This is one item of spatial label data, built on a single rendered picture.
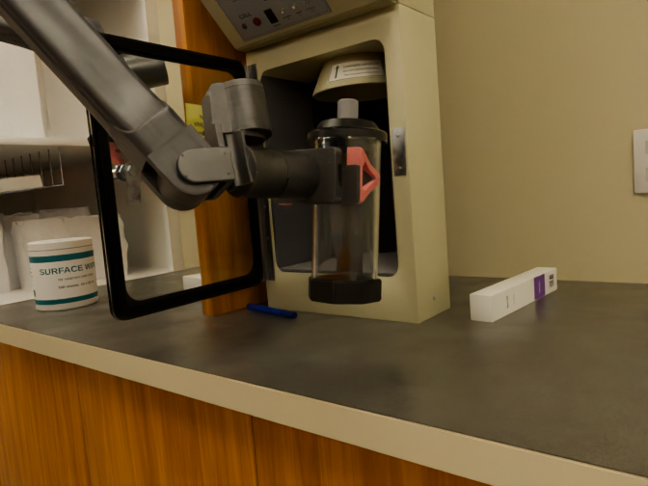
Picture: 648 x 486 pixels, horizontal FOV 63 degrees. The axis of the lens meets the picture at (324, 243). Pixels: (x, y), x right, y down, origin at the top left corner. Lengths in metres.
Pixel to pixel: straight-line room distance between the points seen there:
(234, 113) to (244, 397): 0.32
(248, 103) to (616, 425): 0.46
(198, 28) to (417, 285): 0.59
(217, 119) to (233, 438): 0.40
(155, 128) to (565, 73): 0.84
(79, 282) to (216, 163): 0.78
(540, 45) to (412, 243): 0.55
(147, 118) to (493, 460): 0.44
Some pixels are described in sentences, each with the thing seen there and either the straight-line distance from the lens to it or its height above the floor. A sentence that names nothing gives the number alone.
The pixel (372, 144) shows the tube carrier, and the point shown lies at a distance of 0.70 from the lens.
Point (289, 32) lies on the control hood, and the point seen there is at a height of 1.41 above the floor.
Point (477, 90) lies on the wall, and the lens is 1.23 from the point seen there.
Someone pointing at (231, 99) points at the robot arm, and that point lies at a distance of 0.60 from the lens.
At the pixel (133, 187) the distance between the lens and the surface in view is 0.80.
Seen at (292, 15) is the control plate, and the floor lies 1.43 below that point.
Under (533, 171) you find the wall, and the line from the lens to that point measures 1.18.
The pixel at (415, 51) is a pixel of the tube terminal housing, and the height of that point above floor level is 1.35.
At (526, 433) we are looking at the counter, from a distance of 0.49.
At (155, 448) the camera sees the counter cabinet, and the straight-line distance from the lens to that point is 0.90.
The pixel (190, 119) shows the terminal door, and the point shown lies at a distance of 0.90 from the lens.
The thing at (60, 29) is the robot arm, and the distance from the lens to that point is 0.60.
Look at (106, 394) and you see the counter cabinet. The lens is 0.99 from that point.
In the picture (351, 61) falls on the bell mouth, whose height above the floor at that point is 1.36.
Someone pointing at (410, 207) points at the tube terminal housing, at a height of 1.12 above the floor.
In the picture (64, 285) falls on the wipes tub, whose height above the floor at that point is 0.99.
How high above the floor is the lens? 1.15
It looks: 6 degrees down
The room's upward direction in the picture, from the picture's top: 4 degrees counter-clockwise
